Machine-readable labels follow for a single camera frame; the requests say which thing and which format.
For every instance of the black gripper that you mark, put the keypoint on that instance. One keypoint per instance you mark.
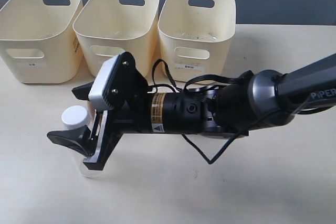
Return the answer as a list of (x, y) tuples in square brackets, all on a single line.
[(108, 127)]

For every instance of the clear plastic bottle white cap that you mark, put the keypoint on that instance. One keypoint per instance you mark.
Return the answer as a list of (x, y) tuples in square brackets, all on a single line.
[(72, 118)]

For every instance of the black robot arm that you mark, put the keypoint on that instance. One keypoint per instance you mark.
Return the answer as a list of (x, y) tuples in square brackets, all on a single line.
[(209, 105)]

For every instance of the left cream plastic bin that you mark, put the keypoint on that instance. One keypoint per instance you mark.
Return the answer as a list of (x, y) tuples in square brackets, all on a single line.
[(38, 43)]

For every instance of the cream plastic bin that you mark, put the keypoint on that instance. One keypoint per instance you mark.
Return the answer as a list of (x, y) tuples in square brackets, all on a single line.
[(106, 28), (195, 36), (38, 43)]

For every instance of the middle cream plastic bin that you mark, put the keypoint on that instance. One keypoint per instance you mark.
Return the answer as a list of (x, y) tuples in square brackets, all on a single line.
[(106, 28)]

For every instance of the right cream plastic bin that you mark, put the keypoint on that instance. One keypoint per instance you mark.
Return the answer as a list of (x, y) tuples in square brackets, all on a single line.
[(195, 36)]

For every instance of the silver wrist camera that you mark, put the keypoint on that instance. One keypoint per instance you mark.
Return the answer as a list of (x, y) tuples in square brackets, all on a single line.
[(113, 83)]

